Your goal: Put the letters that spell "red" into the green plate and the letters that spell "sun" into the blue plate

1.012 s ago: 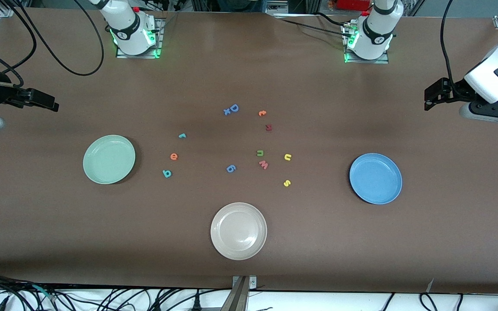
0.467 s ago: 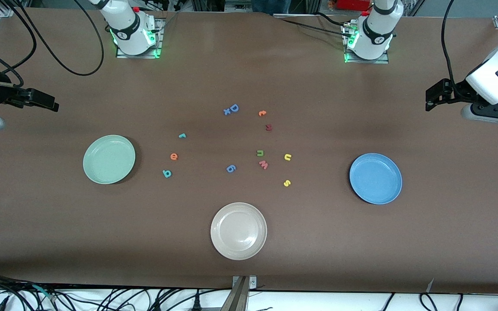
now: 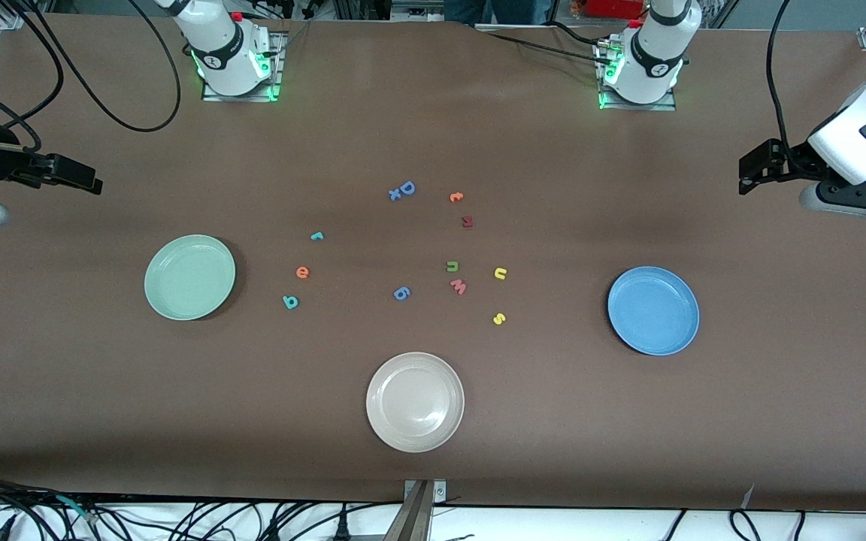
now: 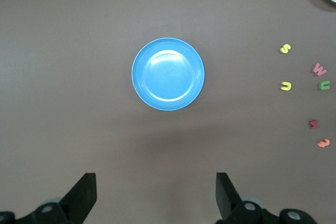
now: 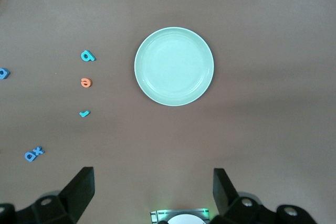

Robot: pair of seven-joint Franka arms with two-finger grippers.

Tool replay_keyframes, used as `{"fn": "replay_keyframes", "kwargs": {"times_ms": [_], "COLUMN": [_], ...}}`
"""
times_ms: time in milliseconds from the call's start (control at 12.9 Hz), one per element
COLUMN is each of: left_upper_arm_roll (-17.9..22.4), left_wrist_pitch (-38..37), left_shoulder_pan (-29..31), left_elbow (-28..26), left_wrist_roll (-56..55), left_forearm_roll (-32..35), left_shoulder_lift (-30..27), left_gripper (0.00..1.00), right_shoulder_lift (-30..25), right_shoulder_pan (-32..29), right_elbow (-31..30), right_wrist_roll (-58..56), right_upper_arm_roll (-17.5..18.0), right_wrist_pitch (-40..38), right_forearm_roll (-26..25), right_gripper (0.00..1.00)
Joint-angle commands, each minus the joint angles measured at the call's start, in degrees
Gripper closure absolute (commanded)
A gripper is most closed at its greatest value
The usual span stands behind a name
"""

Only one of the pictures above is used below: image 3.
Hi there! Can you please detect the teal floor cable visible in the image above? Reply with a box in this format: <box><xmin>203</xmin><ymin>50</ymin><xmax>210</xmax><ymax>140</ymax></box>
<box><xmin>53</xmin><ymin>494</ymin><xmax>100</xmax><ymax>526</ymax></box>

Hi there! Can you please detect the blue plate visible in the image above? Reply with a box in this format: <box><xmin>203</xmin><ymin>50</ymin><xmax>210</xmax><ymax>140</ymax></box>
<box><xmin>607</xmin><ymin>266</ymin><xmax>701</xmax><ymax>356</ymax></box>

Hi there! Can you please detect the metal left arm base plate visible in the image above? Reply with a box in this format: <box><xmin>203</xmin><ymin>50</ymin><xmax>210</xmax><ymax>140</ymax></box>
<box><xmin>597</xmin><ymin>41</ymin><xmax>677</xmax><ymax>113</ymax></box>

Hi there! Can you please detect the black base cable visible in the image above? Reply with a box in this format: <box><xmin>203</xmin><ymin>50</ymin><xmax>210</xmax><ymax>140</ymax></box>
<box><xmin>478</xmin><ymin>21</ymin><xmax>619</xmax><ymax>67</ymax></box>

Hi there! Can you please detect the metal table bracket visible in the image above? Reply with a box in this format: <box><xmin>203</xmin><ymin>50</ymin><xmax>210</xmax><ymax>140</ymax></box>
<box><xmin>383</xmin><ymin>479</ymin><xmax>448</xmax><ymax>541</ymax></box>

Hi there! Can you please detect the light green plate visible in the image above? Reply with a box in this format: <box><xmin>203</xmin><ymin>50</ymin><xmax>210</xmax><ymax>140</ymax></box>
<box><xmin>144</xmin><ymin>234</ymin><xmax>237</xmax><ymax>322</ymax></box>

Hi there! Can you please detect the person in blue jeans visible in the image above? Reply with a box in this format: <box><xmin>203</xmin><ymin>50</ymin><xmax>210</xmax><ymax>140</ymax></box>
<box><xmin>444</xmin><ymin>0</ymin><xmax>555</xmax><ymax>27</ymax></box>

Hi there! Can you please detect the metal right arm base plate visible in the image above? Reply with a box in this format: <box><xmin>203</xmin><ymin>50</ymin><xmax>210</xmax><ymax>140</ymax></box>
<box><xmin>201</xmin><ymin>30</ymin><xmax>288</xmax><ymax>103</ymax></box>

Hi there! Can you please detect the red box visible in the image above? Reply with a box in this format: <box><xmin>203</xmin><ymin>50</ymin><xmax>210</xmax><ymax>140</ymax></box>
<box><xmin>574</xmin><ymin>0</ymin><xmax>649</xmax><ymax>20</ymax></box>

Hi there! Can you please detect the beige plate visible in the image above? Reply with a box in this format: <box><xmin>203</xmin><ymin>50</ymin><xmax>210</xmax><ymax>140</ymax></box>
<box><xmin>365</xmin><ymin>352</ymin><xmax>465</xmax><ymax>453</ymax></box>

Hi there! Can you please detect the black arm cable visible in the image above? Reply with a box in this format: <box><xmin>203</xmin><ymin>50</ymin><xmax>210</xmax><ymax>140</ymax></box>
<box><xmin>16</xmin><ymin>0</ymin><xmax>183</xmax><ymax>133</ymax></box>
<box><xmin>766</xmin><ymin>0</ymin><xmax>810</xmax><ymax>168</ymax></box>
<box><xmin>0</xmin><ymin>0</ymin><xmax>66</xmax><ymax>155</ymax></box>

